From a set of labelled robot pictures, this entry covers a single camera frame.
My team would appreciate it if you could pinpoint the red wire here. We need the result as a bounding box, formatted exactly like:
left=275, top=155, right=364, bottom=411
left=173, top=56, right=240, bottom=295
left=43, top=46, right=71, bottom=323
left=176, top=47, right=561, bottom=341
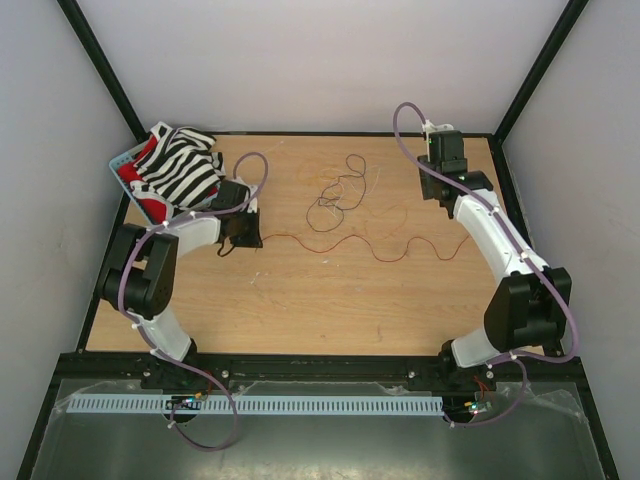
left=260, top=231, right=471, bottom=264

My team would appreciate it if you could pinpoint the coloured wire bundle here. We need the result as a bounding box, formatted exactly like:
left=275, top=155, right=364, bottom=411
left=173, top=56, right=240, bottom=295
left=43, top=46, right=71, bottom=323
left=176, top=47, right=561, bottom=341
left=297, top=152, right=409, bottom=236

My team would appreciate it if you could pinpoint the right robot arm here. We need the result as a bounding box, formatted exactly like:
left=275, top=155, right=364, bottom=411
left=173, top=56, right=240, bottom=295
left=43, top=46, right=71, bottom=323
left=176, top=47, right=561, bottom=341
left=417, top=124, right=572, bottom=389

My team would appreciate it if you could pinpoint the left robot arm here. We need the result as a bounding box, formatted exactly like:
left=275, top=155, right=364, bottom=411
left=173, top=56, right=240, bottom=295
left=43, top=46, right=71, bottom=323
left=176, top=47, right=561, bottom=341
left=97, top=180, right=262, bottom=388

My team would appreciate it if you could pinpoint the zebra striped cloth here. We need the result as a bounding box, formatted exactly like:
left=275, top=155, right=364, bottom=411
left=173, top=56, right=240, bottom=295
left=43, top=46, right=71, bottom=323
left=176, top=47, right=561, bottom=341
left=133, top=122, right=226, bottom=209

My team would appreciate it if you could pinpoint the red cloth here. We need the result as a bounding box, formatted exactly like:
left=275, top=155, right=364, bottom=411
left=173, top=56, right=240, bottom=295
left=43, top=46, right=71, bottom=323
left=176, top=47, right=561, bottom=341
left=117, top=139, right=174, bottom=225

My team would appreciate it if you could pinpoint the blue plastic basket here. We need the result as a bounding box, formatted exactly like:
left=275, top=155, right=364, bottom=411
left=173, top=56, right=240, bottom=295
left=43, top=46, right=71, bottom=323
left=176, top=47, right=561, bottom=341
left=109, top=147, right=226, bottom=226

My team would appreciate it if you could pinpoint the left green circuit board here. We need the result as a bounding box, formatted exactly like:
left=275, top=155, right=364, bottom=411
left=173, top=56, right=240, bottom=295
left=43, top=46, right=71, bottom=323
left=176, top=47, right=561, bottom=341
left=164, top=395, right=207, bottom=411

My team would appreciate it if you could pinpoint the green circuit board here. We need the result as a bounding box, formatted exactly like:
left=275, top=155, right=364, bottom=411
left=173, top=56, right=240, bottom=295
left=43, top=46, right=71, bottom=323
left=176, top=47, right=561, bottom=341
left=164, top=395, right=207, bottom=411
left=464, top=400, right=492, bottom=416

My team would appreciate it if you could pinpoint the right green circuit board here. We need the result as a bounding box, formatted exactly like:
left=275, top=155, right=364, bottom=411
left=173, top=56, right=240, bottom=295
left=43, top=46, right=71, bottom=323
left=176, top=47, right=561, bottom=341
left=464, top=400, right=492, bottom=416

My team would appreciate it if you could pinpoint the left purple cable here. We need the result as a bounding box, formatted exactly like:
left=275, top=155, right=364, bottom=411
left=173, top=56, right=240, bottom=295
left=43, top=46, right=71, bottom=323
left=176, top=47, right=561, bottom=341
left=119, top=151, right=271, bottom=451

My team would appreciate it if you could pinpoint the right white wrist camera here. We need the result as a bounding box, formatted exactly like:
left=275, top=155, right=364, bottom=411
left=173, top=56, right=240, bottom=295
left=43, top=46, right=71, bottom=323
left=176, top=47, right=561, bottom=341
left=422, top=120, right=454, bottom=135

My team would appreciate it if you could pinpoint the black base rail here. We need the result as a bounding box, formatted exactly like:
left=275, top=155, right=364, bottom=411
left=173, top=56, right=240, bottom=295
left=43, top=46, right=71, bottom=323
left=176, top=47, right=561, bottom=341
left=139, top=355, right=498, bottom=392

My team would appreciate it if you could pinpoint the light blue slotted cable duct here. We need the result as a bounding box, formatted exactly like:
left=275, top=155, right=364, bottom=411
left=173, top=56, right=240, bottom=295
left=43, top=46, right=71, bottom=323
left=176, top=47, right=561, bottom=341
left=66, top=394, right=443, bottom=416

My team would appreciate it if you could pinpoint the black aluminium frame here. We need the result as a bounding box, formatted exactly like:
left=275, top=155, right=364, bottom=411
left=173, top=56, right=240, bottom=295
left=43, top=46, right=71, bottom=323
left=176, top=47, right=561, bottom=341
left=9, top=0, right=621, bottom=480

